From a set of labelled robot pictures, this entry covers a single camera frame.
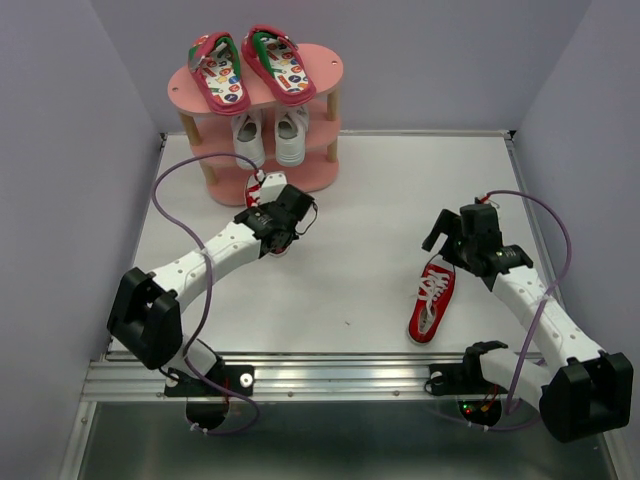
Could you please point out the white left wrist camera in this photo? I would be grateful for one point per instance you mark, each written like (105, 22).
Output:
(270, 186)

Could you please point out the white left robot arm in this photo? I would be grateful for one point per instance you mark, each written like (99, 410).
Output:
(146, 313)

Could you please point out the white sneaker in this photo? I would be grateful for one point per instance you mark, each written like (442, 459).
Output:
(290, 129)
(247, 138)

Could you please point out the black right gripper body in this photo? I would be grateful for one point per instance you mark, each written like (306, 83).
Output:
(458, 248)

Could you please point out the pink three-tier shoe shelf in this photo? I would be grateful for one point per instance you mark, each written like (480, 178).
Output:
(208, 132)

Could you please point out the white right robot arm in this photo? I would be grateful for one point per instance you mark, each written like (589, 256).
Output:
(580, 389)

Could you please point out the aluminium front mounting rail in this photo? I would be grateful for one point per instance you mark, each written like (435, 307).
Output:
(279, 378)

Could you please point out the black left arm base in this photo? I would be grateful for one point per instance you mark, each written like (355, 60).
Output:
(219, 407)

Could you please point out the pink patterned sandal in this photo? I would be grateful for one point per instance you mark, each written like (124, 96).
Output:
(275, 58)
(214, 65)

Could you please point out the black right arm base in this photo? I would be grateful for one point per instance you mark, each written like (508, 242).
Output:
(478, 400)

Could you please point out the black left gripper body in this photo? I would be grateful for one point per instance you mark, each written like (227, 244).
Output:
(292, 237)

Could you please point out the red sneaker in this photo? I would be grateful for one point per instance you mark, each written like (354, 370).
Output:
(252, 192)
(435, 291)

